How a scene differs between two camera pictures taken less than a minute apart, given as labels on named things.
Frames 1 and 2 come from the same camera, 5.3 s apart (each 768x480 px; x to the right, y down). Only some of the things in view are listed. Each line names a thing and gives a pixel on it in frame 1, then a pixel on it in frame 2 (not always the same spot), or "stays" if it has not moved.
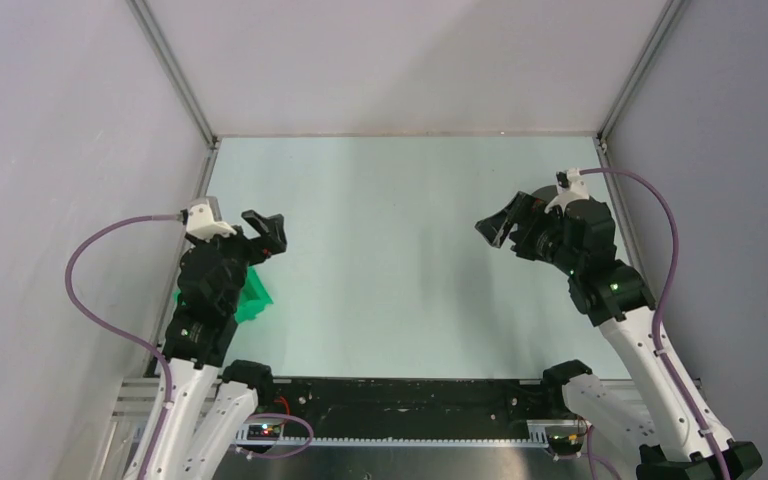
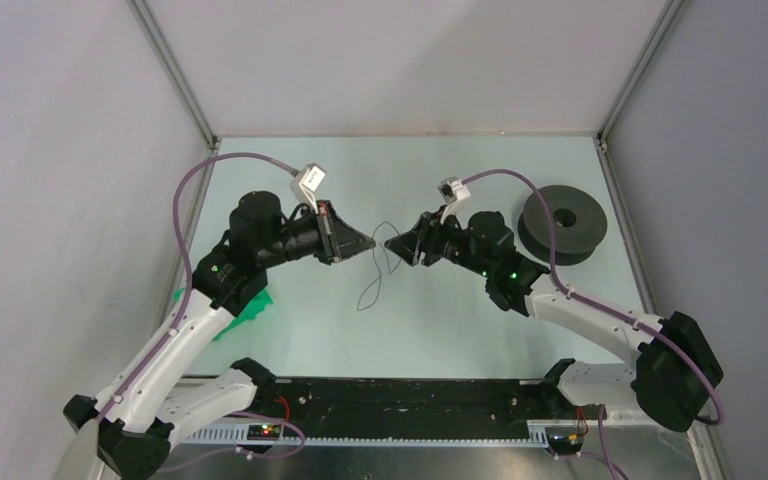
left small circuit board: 266,432 stays
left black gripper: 259,247 to 338,240
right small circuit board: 573,439 stays
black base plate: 412,410 stays
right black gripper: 497,227 to 423,238
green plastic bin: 253,300 stays
